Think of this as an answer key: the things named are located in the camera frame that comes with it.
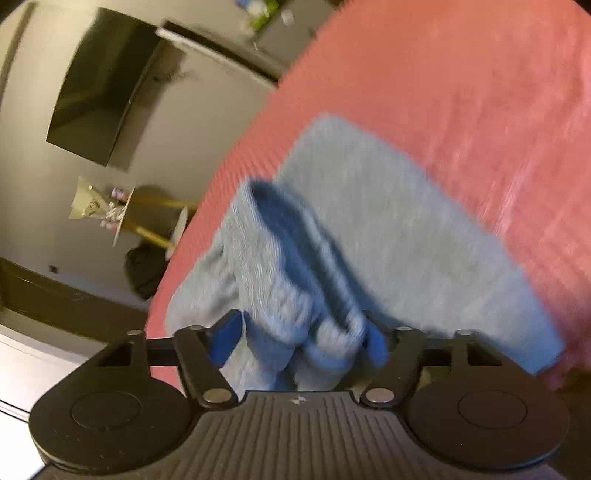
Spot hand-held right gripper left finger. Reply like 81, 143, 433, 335
91, 308, 244, 412

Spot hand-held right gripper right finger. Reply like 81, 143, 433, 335
360, 322, 507, 411

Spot grey pants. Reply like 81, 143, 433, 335
165, 114, 568, 394

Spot black bag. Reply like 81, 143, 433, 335
125, 244, 175, 302

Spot yellow side table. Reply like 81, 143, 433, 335
112, 184, 191, 260

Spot dark wooden door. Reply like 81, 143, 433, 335
0, 256, 151, 358

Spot cream wrapped flower bouquet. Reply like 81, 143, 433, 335
69, 176, 128, 223

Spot pink ribbed blanket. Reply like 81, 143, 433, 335
143, 0, 591, 398

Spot white tower fan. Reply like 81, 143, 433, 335
154, 18, 283, 87

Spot grey bedside cabinet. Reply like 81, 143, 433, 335
252, 0, 345, 78

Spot black wall television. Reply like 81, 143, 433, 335
45, 6, 186, 168

